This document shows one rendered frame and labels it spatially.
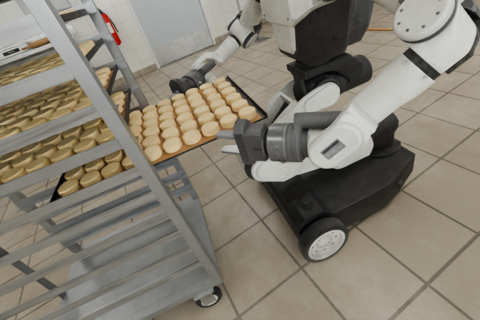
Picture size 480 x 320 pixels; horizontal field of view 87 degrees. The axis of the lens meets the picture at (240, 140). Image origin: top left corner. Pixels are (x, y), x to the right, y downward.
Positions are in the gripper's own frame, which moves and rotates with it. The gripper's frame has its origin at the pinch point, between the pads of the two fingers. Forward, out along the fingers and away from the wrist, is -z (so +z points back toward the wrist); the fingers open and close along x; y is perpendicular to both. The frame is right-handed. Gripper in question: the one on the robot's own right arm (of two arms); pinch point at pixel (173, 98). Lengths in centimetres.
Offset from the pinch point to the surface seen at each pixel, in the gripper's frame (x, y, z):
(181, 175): -36.3, -8.4, -8.4
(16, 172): 11, -1, -53
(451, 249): -68, 98, 4
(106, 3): 38, -270, 208
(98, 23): 32.0, -8.7, -7.9
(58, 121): 20, 14, -45
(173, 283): -53, 8, -46
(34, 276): -17, -7, -66
